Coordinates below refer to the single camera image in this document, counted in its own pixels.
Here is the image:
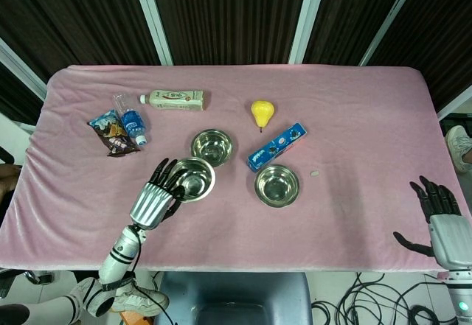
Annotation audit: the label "white partition frame post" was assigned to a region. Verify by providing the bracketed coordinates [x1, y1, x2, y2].
[288, 0, 329, 65]
[0, 37, 47, 101]
[437, 84, 472, 120]
[129, 0, 174, 66]
[359, 0, 425, 67]

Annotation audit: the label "grey sneaker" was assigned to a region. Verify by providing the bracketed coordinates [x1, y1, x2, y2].
[445, 125, 472, 173]

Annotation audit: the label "steel bowl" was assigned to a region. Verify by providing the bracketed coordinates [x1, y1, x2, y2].
[254, 164, 301, 209]
[190, 128, 234, 168]
[169, 157, 217, 203]

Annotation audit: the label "clear blue-label water bottle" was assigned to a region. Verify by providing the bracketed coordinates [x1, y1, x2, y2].
[112, 94, 149, 146]

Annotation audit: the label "beige milk tea bottle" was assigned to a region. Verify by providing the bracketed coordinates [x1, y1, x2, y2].
[139, 89, 207, 111]

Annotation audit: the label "white sneaker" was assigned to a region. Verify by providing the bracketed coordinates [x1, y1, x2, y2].
[111, 282, 170, 317]

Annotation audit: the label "tangled black cables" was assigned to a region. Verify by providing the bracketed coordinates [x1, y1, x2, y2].
[311, 271, 458, 325]

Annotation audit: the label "pink velvet table cloth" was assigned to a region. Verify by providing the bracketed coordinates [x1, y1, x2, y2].
[0, 64, 472, 273]

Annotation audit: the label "dark brown slatted panel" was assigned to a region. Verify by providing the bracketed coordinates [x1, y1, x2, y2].
[0, 0, 163, 83]
[146, 0, 310, 66]
[304, 0, 414, 66]

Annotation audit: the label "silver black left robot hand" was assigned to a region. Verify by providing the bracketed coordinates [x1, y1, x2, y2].
[128, 158, 186, 231]

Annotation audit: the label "grey-blue chair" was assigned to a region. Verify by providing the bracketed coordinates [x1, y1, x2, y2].
[153, 271, 314, 325]

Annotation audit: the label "yellow pear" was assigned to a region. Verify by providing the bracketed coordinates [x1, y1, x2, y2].
[251, 99, 276, 133]

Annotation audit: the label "blue cookie box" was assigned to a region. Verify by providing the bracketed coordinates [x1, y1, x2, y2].
[247, 122, 308, 173]

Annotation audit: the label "brown snack bag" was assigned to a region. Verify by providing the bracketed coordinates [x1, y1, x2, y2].
[87, 109, 142, 158]

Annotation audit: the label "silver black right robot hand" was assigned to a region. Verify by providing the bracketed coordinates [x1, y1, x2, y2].
[392, 175, 472, 271]

